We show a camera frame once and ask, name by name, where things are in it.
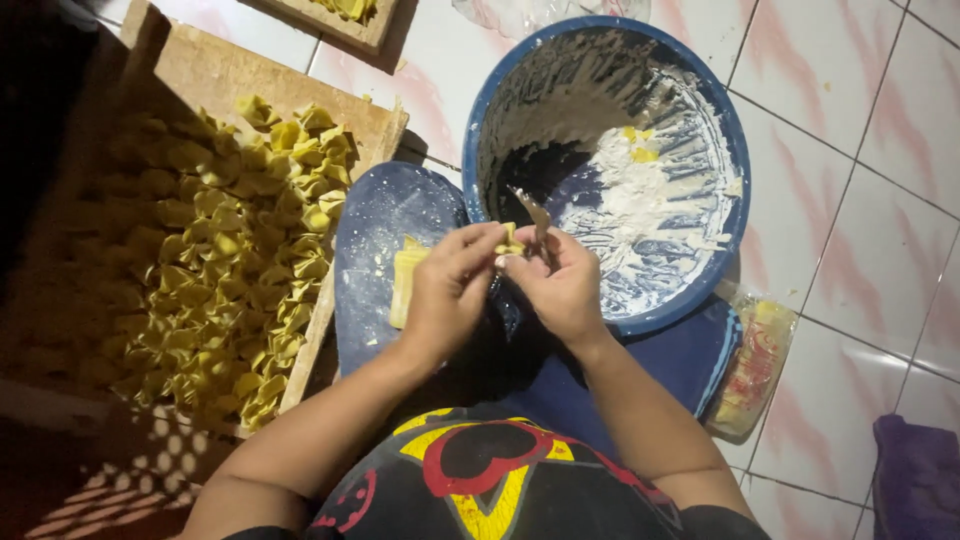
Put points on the person's black printed shirt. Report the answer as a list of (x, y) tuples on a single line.
[(510, 487)]

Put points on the blue plastic basin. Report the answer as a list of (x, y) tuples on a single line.
[(487, 120)]

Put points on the plastic packet of wrappers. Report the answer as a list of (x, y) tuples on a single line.
[(754, 367)]

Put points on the purple cloth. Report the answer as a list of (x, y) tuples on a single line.
[(919, 480)]

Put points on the person's right hand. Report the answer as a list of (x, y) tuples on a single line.
[(566, 292)]

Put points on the person's left hand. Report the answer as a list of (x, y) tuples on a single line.
[(446, 292)]

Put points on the small wooden tray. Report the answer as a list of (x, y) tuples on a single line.
[(352, 26)]

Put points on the yellow dumpling wrapper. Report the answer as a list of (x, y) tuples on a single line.
[(511, 241)]

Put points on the heap of folded yellow dumplings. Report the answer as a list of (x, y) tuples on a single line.
[(225, 255)]

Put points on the yellow wrapper scraps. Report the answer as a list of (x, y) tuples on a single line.
[(641, 150)]

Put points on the white filling paste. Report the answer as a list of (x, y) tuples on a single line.
[(645, 202)]

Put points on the large wooden tray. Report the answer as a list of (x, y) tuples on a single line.
[(225, 75)]

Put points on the stack of yellow wrappers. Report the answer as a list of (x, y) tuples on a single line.
[(405, 281)]

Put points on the metal spoon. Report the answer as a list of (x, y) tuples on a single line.
[(535, 214)]

